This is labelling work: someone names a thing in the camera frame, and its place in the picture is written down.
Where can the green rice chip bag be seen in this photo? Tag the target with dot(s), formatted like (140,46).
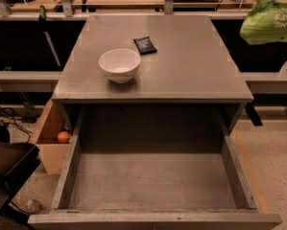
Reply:
(265,23)

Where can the open grey top drawer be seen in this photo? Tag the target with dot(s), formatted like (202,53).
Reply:
(152,167)

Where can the dark blue snack packet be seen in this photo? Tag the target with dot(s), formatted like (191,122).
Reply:
(145,45)

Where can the grey cabinet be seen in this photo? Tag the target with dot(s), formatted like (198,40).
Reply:
(191,65)

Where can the white ceramic bowl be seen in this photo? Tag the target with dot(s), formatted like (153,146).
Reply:
(120,65)

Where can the orange ball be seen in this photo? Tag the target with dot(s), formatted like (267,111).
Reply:
(63,137)

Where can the wooden box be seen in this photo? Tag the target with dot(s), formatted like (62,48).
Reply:
(52,153)

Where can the black bin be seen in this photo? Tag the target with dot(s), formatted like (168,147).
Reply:
(17,163)

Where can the small grey ball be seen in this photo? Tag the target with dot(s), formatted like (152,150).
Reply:
(34,206)

